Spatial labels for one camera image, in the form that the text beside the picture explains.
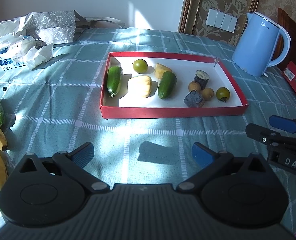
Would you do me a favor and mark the pale yellow ridged fruit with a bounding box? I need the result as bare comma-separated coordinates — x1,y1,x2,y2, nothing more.
127,75,152,98

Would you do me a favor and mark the white tissue pack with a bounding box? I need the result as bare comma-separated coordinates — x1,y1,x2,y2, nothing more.
0,15,53,70

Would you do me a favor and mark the green tomato with stem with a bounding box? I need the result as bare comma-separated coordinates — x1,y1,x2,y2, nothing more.
216,87,230,102

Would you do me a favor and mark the blue electric kettle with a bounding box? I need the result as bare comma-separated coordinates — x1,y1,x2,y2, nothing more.
232,11,291,77

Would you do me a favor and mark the gold ornate wall frame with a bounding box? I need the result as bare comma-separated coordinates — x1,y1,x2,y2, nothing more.
179,0,259,46

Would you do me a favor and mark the silver patterned gift bag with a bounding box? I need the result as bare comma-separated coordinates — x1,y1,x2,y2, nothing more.
21,10,125,44

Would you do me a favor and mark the orange yellow ridged fruit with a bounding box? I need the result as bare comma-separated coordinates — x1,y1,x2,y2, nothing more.
154,63,172,80

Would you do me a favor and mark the dark sugarcane piece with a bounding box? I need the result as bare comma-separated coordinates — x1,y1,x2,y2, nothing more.
194,70,210,90
184,90,205,108

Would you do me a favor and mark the white wall switch panel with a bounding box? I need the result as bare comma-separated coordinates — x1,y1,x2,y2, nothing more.
205,9,237,33

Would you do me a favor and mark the teal checked tablecloth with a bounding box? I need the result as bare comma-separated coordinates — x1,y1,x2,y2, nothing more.
0,27,296,235

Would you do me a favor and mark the cut green cucumber half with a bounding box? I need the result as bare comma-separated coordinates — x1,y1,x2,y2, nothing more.
158,72,177,100

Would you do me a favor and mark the brown kiwi fruit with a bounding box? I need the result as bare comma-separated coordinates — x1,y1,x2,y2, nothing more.
188,81,201,93
201,88,215,101

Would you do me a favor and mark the red cardboard box tray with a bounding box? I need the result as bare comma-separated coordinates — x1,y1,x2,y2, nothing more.
99,52,248,119

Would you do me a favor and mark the whole green cucumber piece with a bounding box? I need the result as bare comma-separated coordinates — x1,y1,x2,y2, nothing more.
107,66,123,98

